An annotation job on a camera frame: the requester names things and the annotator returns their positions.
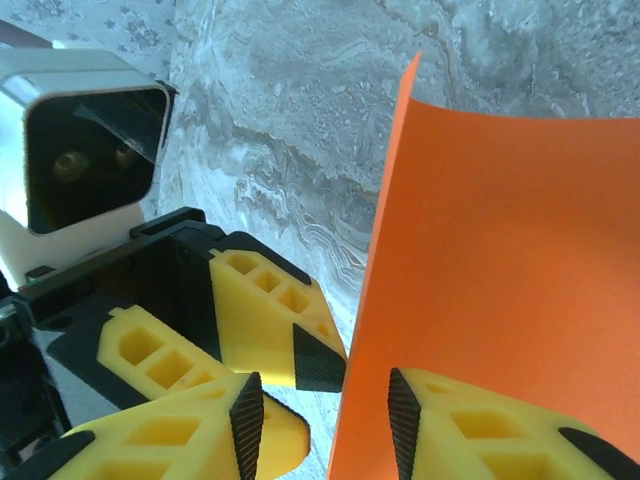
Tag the orange square paper sheet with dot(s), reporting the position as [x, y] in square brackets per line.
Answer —
[500, 250]

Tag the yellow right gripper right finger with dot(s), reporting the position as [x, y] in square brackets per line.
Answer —
[500, 440]

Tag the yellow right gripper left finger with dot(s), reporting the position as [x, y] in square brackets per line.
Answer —
[165, 445]

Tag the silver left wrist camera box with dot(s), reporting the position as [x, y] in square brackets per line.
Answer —
[90, 165]

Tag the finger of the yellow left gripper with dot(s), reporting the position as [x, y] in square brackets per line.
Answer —
[260, 340]
[120, 325]

